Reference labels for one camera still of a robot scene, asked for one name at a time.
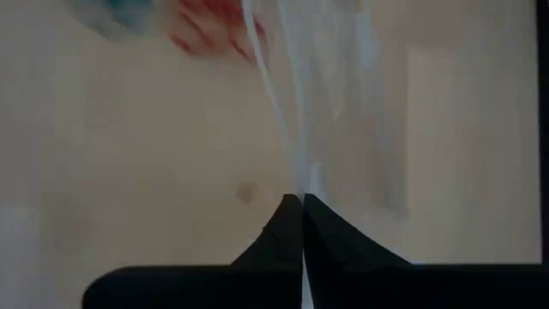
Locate teal rubber bands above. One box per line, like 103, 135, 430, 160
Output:
63, 0, 158, 42

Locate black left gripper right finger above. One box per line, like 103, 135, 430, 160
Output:
303, 193, 549, 309

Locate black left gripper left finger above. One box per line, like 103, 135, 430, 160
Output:
82, 194, 304, 309

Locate clear plastic bag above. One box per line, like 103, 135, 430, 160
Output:
239, 0, 413, 220

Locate red rubber bands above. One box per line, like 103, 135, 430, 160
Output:
166, 0, 269, 65

